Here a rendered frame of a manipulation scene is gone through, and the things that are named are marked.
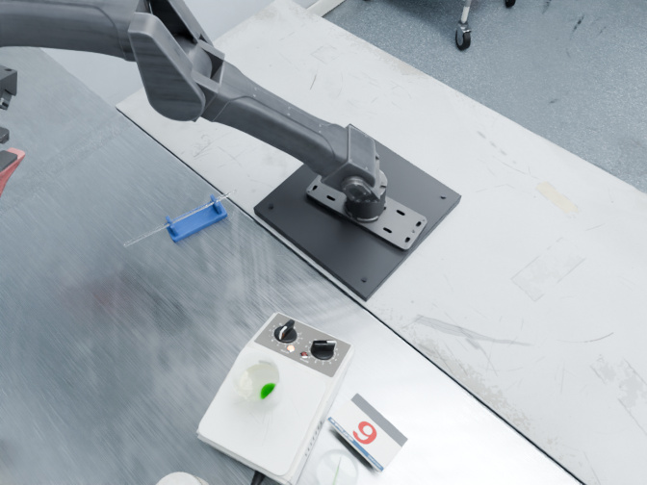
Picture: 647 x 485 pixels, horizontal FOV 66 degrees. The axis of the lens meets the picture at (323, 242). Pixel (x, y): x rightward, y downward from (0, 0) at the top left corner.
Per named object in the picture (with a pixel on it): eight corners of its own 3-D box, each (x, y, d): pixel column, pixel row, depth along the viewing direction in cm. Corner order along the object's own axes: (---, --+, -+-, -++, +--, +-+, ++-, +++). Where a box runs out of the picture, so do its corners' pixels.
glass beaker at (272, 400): (239, 377, 62) (225, 357, 55) (281, 366, 62) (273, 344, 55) (247, 426, 59) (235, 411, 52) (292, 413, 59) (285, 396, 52)
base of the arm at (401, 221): (412, 228, 71) (436, 194, 73) (300, 165, 77) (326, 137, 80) (406, 254, 78) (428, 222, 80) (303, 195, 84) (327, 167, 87)
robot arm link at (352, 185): (341, 183, 68) (382, 183, 68) (342, 134, 72) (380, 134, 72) (341, 208, 74) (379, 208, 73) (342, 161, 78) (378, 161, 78)
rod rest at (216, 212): (219, 202, 86) (215, 190, 83) (228, 216, 85) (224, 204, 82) (167, 229, 84) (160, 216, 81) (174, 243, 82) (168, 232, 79)
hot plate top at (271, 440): (245, 344, 64) (245, 343, 64) (329, 384, 61) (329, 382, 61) (195, 433, 59) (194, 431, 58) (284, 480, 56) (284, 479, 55)
